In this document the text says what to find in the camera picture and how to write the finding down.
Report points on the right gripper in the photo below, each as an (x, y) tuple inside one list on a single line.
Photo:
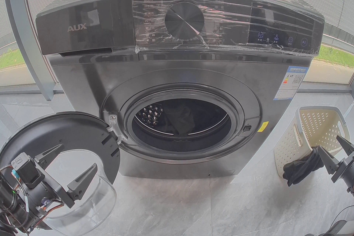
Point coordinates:
[(343, 170)]

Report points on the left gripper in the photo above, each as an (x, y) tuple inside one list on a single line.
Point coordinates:
[(48, 196)]

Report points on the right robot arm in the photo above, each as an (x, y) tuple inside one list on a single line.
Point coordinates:
[(350, 183)]

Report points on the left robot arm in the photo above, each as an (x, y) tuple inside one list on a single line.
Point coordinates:
[(9, 203)]

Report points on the washing machine door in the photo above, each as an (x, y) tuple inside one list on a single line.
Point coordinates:
[(69, 129)]

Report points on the cream laundry basket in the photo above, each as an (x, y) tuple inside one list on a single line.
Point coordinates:
[(293, 143)]

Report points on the grey washing machine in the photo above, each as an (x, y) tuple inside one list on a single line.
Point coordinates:
[(210, 74)]

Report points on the black garment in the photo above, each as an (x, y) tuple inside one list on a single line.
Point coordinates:
[(300, 168), (179, 118)]

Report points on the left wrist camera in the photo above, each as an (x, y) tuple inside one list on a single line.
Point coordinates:
[(26, 170)]

